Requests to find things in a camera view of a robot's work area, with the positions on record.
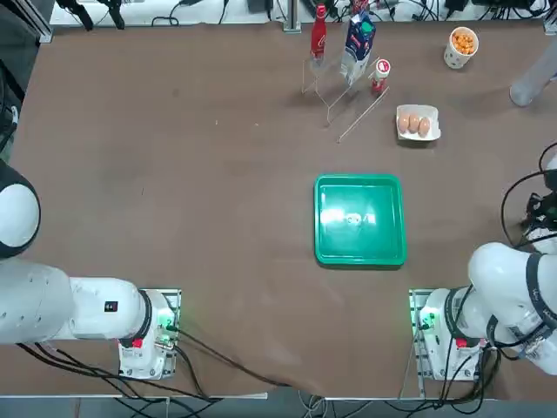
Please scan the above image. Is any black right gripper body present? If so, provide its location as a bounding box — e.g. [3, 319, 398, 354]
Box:
[524, 191, 557, 239]

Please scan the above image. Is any white egg box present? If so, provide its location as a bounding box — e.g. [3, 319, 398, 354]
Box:
[394, 104, 443, 143]

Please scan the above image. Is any tall translucent grey cylinder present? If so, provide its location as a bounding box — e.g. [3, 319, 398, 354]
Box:
[508, 37, 557, 106]

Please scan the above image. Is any green plastic tray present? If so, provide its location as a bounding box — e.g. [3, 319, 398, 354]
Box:
[312, 172, 408, 267]

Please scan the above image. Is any white cup of orange snacks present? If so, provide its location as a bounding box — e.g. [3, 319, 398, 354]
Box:
[443, 26, 480, 70]

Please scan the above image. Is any small bottle red white lid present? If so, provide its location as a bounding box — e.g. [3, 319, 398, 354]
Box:
[369, 58, 392, 95]

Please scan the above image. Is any clear acrylic stepped shelf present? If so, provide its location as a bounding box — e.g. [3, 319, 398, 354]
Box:
[299, 56, 392, 145]

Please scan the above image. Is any blue milk carton green cap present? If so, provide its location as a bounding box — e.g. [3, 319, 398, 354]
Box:
[339, 10, 377, 87]

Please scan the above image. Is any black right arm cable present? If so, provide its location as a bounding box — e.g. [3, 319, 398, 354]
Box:
[500, 143, 557, 252]

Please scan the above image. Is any aluminium profile post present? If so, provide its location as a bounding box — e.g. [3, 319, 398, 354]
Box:
[282, 0, 302, 32]

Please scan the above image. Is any black cable on table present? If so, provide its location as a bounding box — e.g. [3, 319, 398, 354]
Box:
[167, 326, 305, 391]

